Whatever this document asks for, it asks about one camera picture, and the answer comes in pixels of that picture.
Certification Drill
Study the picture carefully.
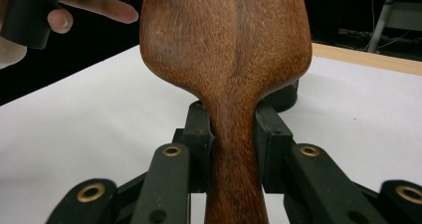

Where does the wooden table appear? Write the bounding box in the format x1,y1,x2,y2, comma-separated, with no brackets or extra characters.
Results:
311,42,422,77

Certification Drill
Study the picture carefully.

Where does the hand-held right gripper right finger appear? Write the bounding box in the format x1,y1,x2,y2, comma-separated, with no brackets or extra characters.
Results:
254,103,297,194

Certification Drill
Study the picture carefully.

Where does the black mesh cup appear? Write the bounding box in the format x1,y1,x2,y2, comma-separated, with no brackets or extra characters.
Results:
261,79,301,114

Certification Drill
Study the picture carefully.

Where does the brown wooden scoop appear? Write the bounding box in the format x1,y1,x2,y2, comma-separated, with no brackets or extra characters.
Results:
138,0,314,224

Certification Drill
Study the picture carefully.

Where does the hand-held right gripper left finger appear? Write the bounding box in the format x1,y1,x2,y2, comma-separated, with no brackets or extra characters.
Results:
172,100,216,194

